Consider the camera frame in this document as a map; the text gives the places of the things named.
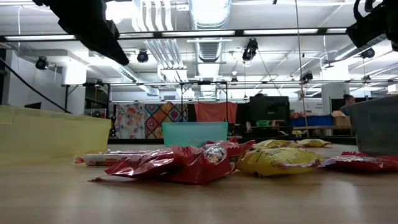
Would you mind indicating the grey translucent plastic bin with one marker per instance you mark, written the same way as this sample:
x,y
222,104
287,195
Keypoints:
x,y
376,124

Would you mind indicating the wooden background table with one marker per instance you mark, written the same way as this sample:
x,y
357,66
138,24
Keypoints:
x,y
323,127

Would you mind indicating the silver ventilation duct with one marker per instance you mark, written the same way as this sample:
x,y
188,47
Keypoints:
x,y
210,18

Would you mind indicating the person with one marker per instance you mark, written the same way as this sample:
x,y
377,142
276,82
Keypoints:
x,y
348,101
262,123

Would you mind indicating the red Skittles packet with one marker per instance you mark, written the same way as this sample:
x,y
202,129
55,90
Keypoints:
x,y
205,169
360,163
146,163

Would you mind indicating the orange hanging cloth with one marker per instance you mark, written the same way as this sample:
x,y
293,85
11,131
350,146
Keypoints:
x,y
216,112

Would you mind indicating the yellow translucent plastic bin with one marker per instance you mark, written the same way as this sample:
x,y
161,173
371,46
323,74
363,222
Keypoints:
x,y
46,137

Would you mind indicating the patchwork hanging quilt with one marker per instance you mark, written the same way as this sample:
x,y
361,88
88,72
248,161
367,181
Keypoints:
x,y
161,118

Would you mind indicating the small black background screen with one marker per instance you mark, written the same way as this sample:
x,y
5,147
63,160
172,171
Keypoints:
x,y
32,105

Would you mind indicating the Smarties candy roll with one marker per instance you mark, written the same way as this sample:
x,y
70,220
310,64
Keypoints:
x,y
124,152
105,159

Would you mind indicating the blue storage bin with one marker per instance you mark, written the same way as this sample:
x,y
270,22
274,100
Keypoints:
x,y
314,120

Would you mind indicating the brown cardboard box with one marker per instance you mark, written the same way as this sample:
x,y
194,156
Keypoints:
x,y
341,120

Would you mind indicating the black computer monitor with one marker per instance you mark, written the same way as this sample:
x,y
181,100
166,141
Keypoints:
x,y
269,109

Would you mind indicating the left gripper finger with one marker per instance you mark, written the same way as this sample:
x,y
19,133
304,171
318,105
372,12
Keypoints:
x,y
102,42
113,29

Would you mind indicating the floral hanging cloth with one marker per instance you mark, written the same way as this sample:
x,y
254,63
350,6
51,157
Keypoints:
x,y
129,121

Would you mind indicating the yellow candy packet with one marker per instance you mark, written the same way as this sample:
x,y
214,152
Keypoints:
x,y
312,143
276,161
273,143

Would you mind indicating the teal translucent plastic bin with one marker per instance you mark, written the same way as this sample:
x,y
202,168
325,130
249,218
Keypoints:
x,y
194,133

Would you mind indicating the black ceiling camera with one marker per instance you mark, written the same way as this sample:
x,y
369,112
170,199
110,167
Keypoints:
x,y
142,56
306,76
41,63
367,53
250,49

